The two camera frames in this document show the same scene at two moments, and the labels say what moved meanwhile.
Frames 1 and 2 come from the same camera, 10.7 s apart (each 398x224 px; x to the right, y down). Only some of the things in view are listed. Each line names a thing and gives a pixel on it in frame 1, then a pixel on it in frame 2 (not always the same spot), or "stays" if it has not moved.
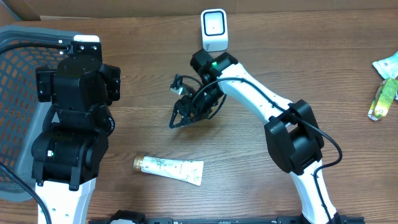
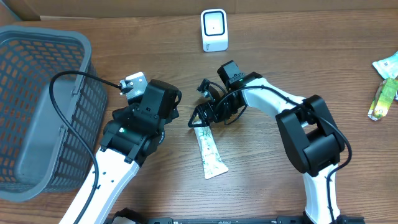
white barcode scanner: [214, 29] stays
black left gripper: [43, 84] to [125, 112]
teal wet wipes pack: [388, 67] stays
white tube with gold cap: [188, 171] to [213, 162]
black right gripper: [189, 108] to [208, 111]
